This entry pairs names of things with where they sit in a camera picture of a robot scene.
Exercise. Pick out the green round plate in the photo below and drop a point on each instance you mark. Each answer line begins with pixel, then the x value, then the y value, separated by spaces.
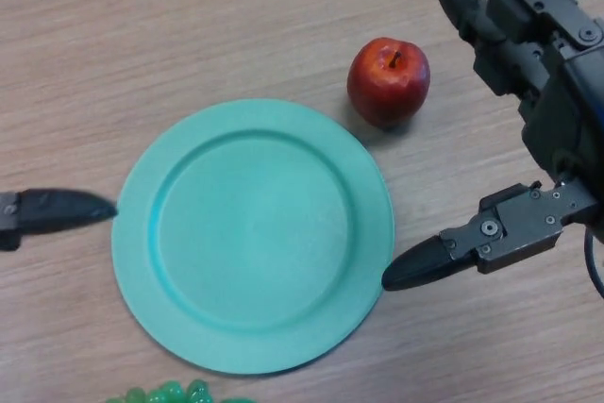
pixel 255 238

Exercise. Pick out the red apple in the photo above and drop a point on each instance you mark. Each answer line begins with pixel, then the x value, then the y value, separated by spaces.
pixel 387 84

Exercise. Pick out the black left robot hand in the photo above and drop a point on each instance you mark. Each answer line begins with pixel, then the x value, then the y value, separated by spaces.
pixel 47 212

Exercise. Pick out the green grapes bunch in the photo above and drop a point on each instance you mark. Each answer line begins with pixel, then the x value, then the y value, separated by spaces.
pixel 172 392

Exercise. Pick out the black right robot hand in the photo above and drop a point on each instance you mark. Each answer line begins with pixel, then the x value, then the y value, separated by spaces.
pixel 528 25

